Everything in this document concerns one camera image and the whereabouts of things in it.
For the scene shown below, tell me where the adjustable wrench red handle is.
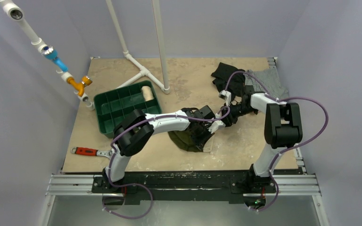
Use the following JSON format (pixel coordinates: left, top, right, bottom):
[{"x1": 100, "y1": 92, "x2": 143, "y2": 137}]
[{"x1": 70, "y1": 147, "x2": 113, "y2": 158}]

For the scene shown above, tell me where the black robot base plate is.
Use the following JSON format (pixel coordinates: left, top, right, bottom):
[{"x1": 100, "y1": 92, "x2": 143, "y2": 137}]
[{"x1": 91, "y1": 169, "x2": 277, "y2": 207}]

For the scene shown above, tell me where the green divided organizer tray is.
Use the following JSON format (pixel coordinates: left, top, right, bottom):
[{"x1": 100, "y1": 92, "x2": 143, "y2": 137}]
[{"x1": 94, "y1": 81, "x2": 162, "y2": 139}]

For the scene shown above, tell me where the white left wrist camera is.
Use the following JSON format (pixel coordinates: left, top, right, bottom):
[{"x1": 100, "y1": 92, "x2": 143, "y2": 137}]
[{"x1": 208, "y1": 120, "x2": 225, "y2": 134}]

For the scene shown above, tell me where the cream rolled underwear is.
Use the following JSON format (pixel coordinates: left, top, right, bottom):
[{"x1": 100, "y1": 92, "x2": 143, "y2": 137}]
[{"x1": 141, "y1": 86, "x2": 154, "y2": 102}]

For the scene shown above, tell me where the black striped underwear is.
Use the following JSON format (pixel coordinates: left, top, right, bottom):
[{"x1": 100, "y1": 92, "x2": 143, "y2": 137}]
[{"x1": 211, "y1": 62, "x2": 246, "y2": 100}]

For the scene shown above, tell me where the olive green underwear cream waistband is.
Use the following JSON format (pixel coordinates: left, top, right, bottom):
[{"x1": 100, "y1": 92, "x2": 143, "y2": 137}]
[{"x1": 168, "y1": 131, "x2": 215, "y2": 153}]

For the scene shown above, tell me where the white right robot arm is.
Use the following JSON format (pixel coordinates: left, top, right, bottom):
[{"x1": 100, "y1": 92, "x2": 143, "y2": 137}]
[{"x1": 222, "y1": 93, "x2": 303, "y2": 192}]

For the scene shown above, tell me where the grey striped underwear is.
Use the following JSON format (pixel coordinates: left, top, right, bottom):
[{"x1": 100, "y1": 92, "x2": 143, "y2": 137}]
[{"x1": 244, "y1": 68, "x2": 289, "y2": 99}]

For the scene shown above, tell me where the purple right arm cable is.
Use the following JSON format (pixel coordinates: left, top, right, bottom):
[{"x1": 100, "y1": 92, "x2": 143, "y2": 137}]
[{"x1": 224, "y1": 71, "x2": 329, "y2": 212}]

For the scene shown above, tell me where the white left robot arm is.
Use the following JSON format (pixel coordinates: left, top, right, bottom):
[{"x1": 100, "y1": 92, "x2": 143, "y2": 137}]
[{"x1": 103, "y1": 105, "x2": 216, "y2": 193}]

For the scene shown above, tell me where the white PVC pipe frame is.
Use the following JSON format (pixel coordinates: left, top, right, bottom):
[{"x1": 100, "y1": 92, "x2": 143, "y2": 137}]
[{"x1": 95, "y1": 0, "x2": 171, "y2": 94}]

